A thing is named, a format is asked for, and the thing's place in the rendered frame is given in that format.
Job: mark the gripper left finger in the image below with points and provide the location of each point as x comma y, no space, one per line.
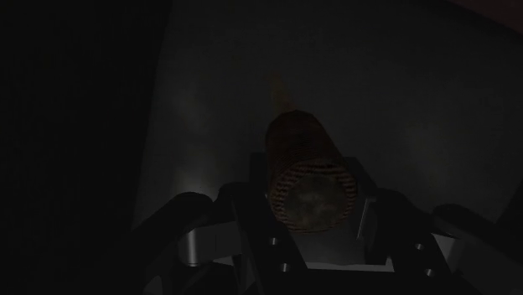
249,228

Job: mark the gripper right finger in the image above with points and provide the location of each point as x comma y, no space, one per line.
402,228

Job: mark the brown woven cylinder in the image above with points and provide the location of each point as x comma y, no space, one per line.
304,163

